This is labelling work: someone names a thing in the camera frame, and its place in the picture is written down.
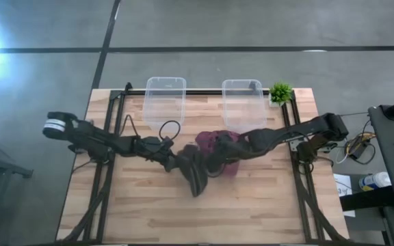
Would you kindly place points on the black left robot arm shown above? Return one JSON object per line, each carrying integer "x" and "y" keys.
{"x": 94, "y": 138}

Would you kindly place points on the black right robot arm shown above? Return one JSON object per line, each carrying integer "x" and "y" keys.
{"x": 292, "y": 131}

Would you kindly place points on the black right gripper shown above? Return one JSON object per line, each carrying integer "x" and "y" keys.
{"x": 234, "y": 147}

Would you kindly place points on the dark grey cap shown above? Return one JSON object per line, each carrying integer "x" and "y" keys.
{"x": 193, "y": 176}

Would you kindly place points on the grey side desk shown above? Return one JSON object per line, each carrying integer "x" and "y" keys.
{"x": 393, "y": 150}

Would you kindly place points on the clear plastic bin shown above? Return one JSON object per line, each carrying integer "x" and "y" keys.
{"x": 243, "y": 106}
{"x": 164, "y": 102}

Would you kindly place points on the dusty pink cap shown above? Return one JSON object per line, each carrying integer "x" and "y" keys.
{"x": 233, "y": 169}

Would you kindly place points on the black desk bar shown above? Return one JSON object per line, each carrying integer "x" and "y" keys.
{"x": 368, "y": 200}

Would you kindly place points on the white bottle with label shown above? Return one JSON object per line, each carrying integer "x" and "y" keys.
{"x": 375, "y": 181}

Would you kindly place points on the white paper sheet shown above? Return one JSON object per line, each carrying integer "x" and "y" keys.
{"x": 344, "y": 194}

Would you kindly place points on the black metal table frame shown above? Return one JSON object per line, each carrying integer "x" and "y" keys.
{"x": 298, "y": 191}

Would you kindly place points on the green plant in white pot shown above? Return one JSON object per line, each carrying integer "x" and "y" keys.
{"x": 280, "y": 93}

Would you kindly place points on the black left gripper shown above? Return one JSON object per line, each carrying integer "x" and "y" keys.
{"x": 167, "y": 158}

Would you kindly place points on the maroon cap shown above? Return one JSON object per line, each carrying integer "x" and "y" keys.
{"x": 206, "y": 141}

